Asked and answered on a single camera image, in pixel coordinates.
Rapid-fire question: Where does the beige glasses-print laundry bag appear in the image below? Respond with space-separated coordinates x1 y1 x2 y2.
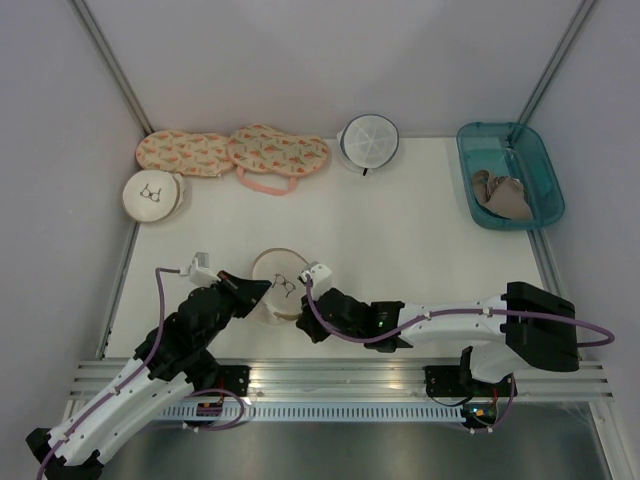
122 170 187 223

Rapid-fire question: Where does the white mesh laundry bag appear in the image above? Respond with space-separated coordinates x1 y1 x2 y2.
337 114 400 176

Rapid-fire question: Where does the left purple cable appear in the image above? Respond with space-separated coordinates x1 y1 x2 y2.
37 267 189 480

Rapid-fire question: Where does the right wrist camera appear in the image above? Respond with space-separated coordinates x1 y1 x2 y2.
298 261 333 291

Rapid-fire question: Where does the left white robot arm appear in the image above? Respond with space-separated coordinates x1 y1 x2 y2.
26 271 271 479

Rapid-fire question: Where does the right frame post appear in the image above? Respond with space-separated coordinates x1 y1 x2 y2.
516 0 600 124

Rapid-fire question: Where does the left frame post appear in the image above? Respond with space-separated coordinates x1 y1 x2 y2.
67 0 154 135

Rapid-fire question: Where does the frame post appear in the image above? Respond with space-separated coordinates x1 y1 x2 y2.
516 0 600 124
67 0 154 135

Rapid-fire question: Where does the aluminium mounting rail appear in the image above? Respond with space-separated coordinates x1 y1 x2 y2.
69 357 614 401

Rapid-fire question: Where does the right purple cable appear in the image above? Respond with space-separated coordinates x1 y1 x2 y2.
305 277 616 349

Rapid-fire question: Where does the purple cable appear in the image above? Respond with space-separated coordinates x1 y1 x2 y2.
305 277 616 349
37 267 189 480

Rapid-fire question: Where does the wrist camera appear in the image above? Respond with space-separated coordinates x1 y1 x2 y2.
179 252 217 287
298 261 333 291

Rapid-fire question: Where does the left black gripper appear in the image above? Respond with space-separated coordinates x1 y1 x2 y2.
198 270 271 348

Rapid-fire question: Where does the floral bra bag left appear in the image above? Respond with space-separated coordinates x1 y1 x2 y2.
135 130 234 178

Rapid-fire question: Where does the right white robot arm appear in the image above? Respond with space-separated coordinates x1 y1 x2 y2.
295 282 579 395

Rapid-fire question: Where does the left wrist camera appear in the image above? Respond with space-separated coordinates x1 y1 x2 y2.
179 252 217 287

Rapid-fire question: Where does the teal plastic bin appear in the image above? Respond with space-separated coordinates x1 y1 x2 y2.
456 122 565 231

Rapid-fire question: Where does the beige round laundry bag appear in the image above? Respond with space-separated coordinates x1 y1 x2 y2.
252 248 308 325

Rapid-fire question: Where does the white slotted cable duct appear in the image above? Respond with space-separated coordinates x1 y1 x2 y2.
159 401 464 423

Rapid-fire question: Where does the beige bra in bin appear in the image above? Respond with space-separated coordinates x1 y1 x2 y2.
471 170 533 221

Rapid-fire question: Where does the floral bra bag pink handle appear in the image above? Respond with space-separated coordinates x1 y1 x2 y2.
227 124 331 196

